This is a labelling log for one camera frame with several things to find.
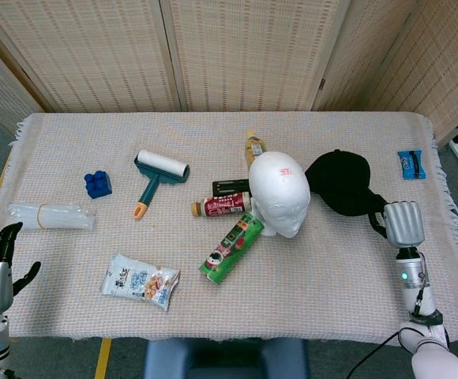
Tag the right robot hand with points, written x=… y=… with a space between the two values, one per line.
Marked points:
x=404 y=225

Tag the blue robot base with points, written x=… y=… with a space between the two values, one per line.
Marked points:
x=225 y=359

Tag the black baseball cap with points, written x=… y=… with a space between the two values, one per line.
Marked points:
x=341 y=181

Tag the blue toy building block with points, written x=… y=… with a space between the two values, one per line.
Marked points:
x=98 y=185

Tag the red label drink bottle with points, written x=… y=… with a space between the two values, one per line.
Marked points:
x=225 y=204

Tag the blue snack packet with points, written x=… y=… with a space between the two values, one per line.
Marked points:
x=411 y=165

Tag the beige woven tablecloth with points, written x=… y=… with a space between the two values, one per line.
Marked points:
x=312 y=284

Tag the teal lint roller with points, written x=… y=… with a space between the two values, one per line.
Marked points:
x=162 y=167

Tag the black flat comb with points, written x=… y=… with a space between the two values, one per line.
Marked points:
x=229 y=185

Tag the white snack bag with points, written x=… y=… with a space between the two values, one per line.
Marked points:
x=138 y=282

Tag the clear plastic bundle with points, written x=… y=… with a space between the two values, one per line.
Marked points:
x=55 y=216

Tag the white foam mannequin head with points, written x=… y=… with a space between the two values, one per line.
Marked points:
x=280 y=189

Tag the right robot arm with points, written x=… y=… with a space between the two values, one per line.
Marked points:
x=414 y=276

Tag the woven folding screen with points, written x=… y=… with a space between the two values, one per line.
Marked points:
x=233 y=51

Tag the green chips can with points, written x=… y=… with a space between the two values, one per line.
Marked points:
x=233 y=248

